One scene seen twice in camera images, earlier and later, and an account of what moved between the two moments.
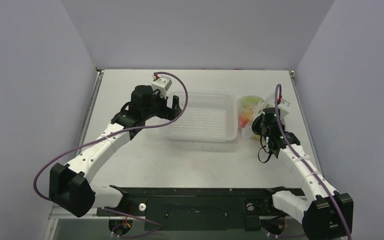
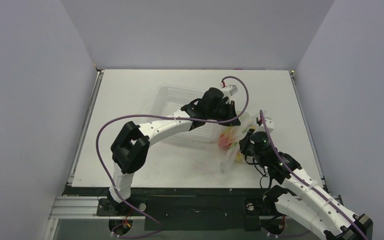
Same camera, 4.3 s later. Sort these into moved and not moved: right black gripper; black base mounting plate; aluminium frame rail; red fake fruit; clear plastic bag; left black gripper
Moved: red fake fruit; right black gripper; left black gripper; clear plastic bag
Not moved: aluminium frame rail; black base mounting plate
